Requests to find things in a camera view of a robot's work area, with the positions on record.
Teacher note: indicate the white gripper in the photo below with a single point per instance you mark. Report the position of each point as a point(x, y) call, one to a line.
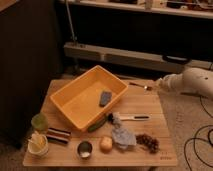
point(171, 82)

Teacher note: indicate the metal fork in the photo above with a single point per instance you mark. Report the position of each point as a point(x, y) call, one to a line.
point(145, 87)

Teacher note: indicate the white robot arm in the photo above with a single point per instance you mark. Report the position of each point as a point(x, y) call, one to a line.
point(194, 81)

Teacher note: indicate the small metal cup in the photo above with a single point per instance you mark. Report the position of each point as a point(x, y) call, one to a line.
point(84, 149)

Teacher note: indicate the green plastic cup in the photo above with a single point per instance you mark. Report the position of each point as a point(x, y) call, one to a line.
point(39, 122)

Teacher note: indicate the wooden table board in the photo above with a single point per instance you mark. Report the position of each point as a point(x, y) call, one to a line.
point(135, 101)

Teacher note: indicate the bunch of dark grapes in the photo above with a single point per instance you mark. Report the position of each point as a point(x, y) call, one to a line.
point(152, 144)

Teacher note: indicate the blue grey sponge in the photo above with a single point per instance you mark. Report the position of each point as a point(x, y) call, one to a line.
point(105, 98)

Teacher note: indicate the crumpled blue cloth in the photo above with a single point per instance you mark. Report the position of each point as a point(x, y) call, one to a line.
point(122, 137)

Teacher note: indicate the upper shelf with clutter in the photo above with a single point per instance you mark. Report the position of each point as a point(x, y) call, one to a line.
point(188, 8)

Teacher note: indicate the green cucumber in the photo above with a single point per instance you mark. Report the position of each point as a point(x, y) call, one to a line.
point(97, 125)

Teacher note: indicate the yellow plastic bin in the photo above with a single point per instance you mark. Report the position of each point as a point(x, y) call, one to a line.
point(79, 100)

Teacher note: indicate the yellow round fruit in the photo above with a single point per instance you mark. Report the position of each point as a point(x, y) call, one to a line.
point(106, 144)

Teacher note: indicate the vertical metal pole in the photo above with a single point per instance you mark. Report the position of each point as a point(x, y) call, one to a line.
point(73, 36)

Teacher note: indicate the striped brown white block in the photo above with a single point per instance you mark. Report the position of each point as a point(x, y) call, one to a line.
point(58, 135)

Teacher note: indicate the grey wall baseboard rail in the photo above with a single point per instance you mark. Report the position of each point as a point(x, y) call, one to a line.
point(128, 58)

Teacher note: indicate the black handle on rail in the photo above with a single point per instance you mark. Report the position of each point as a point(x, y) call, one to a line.
point(181, 61)

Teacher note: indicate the white handled brush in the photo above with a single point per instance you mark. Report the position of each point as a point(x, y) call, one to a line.
point(124, 117)

